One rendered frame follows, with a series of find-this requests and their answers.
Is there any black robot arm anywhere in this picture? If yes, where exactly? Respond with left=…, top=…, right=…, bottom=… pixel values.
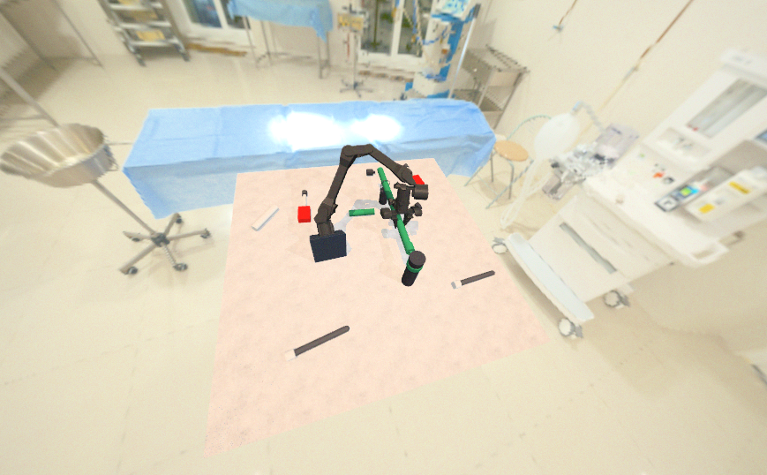
left=313, top=143, right=429, bottom=237

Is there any black post with cap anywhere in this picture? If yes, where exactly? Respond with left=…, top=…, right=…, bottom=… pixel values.
left=402, top=251, right=426, bottom=287

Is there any green clamp band with cup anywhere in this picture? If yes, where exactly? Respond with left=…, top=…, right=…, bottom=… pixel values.
left=403, top=242, right=423, bottom=273

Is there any long green rod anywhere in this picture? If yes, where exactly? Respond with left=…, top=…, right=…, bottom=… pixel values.
left=377, top=167, right=410, bottom=244

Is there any white cylinder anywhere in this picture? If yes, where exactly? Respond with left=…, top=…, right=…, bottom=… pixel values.
left=251, top=205, right=278, bottom=231

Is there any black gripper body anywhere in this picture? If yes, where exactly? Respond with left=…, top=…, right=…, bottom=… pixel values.
left=380, top=198, right=423, bottom=219

